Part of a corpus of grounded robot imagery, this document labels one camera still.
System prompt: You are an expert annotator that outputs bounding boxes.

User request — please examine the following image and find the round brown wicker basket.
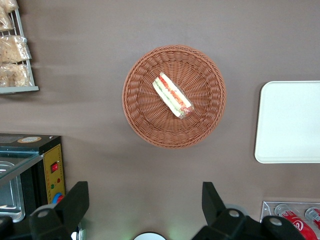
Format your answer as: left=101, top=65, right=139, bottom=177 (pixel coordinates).
left=121, top=44, right=228, bottom=150

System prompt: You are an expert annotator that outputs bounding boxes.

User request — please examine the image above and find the clear acrylic bottle rack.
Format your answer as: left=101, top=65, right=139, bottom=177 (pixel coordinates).
left=259, top=200, right=320, bottom=240

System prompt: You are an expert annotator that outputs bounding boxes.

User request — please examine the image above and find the black yellow food warmer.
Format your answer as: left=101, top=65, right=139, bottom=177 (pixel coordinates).
left=0, top=133, right=66, bottom=224

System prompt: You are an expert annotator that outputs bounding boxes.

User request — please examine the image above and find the steel warmer pan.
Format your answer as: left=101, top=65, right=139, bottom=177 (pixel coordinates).
left=0, top=161, right=26, bottom=223

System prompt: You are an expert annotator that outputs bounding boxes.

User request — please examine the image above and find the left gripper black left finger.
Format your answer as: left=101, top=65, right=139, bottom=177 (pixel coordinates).
left=28, top=180, right=90, bottom=240

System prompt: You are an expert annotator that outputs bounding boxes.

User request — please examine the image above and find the cream plastic serving tray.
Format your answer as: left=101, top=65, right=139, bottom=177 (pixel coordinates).
left=254, top=80, right=320, bottom=165

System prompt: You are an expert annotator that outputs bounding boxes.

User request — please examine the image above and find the triangle sandwich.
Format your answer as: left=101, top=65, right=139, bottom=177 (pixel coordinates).
left=151, top=71, right=195, bottom=120

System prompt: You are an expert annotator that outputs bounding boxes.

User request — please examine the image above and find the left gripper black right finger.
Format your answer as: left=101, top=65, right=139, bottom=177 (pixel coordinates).
left=192, top=181, right=262, bottom=240

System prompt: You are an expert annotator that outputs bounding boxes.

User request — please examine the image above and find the red cola bottle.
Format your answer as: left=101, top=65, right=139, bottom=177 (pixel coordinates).
left=305, top=206, right=320, bottom=224
left=274, top=203, right=320, bottom=240

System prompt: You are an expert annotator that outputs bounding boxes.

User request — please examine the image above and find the clear bag of crackers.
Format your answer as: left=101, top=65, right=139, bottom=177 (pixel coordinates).
left=0, top=0, right=20, bottom=32
left=0, top=63, right=33, bottom=88
left=0, top=34, right=33, bottom=64

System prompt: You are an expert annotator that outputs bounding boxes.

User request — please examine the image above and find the tray of packaged snacks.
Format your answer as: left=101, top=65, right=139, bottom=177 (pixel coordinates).
left=0, top=0, right=40, bottom=95

